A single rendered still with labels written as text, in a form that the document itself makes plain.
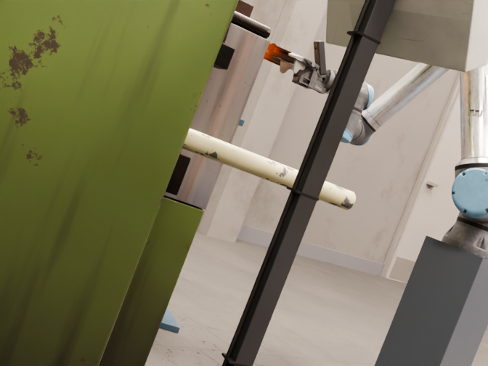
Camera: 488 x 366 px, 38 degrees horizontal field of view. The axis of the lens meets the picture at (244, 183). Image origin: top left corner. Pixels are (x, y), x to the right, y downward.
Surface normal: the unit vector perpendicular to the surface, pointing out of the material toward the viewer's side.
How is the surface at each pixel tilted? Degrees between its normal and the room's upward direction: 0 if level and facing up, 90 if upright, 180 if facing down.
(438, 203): 90
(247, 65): 90
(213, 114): 90
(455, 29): 120
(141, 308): 90
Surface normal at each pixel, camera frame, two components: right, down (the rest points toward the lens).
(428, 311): -0.67, -0.23
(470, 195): -0.46, -0.06
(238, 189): 0.65, 0.28
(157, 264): 0.35, 0.18
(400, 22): -0.73, 0.28
